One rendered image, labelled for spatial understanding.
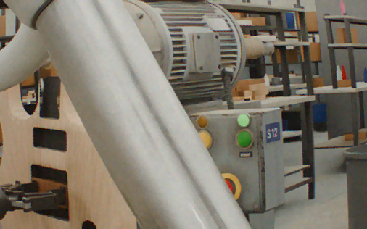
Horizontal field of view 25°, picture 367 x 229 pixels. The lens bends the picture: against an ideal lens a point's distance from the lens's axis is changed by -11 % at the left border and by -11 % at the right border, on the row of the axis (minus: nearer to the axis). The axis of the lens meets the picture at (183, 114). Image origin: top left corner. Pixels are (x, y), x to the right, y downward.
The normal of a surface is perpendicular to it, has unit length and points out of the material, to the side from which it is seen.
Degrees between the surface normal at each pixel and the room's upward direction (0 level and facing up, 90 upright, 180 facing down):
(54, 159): 89
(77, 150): 89
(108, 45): 70
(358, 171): 94
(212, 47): 90
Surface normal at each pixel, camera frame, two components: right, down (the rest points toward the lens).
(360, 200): -0.78, 0.15
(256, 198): -0.54, 0.08
